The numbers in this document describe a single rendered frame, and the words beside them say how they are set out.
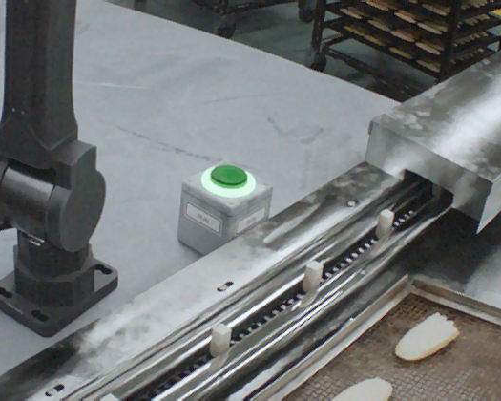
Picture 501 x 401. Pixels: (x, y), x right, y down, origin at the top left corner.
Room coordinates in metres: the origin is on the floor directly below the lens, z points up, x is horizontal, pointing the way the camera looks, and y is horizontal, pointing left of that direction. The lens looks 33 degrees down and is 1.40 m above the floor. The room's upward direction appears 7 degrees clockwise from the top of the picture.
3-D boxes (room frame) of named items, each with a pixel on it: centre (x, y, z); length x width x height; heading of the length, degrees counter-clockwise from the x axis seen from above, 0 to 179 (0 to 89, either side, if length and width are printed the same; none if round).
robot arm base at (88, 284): (0.69, 0.16, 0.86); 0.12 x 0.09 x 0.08; 151
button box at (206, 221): (0.82, 0.00, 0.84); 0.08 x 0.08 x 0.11; 53
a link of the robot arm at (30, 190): (0.67, 0.16, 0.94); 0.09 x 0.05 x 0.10; 158
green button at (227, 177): (0.82, 0.00, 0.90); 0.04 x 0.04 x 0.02
